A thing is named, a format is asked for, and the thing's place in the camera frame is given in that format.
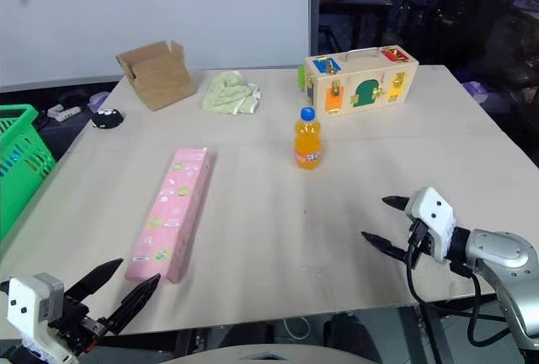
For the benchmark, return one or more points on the white partition board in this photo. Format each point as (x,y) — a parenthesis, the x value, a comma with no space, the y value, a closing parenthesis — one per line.
(147,6)

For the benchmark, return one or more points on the small green block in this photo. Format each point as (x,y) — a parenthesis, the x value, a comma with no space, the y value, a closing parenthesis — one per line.
(301,77)

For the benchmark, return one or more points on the black table leg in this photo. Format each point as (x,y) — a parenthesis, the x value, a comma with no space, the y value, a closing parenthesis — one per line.
(438,334)

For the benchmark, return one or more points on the light green towel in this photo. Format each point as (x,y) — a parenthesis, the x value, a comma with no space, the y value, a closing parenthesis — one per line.
(229,94)

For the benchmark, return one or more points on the open brown cardboard box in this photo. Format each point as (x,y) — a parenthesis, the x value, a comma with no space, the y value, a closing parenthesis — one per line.
(162,79)

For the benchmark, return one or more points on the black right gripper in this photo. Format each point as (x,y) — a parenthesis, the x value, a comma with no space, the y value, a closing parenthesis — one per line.
(419,244)

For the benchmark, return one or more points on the purple tissue pack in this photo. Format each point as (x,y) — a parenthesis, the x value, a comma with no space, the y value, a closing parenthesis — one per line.
(476,88)
(98,99)

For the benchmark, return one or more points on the green plastic basket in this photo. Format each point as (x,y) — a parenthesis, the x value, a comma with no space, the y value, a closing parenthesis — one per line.
(19,162)

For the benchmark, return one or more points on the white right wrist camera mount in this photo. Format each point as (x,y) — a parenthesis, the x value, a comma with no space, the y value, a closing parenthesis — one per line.
(431,216)

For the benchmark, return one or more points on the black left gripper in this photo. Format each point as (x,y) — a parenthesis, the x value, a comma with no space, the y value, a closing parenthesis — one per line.
(76,324)

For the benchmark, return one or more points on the grey partition post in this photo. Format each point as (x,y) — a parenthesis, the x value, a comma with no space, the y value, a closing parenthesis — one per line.
(314,6)

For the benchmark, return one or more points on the black plush toy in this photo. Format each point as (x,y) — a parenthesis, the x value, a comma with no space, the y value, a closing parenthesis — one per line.
(107,119)

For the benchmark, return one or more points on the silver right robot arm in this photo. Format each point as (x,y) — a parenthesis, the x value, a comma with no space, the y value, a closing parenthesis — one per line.
(497,250)

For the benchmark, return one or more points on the wooden lock puzzle box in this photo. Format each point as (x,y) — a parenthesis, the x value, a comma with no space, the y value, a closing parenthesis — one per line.
(358,86)

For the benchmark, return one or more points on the white power strip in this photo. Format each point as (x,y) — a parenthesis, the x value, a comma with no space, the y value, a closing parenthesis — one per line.
(63,112)

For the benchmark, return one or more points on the orange soda bottle blue cap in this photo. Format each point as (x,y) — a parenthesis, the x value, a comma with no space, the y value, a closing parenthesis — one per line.
(307,147)

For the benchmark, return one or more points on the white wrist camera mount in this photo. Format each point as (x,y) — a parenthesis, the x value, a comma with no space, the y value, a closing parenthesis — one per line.
(431,216)
(25,309)

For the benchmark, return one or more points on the long pink carton box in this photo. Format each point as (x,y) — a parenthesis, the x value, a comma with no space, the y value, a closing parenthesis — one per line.
(172,212)

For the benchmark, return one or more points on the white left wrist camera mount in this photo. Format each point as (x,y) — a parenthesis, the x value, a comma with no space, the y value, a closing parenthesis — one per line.
(25,309)

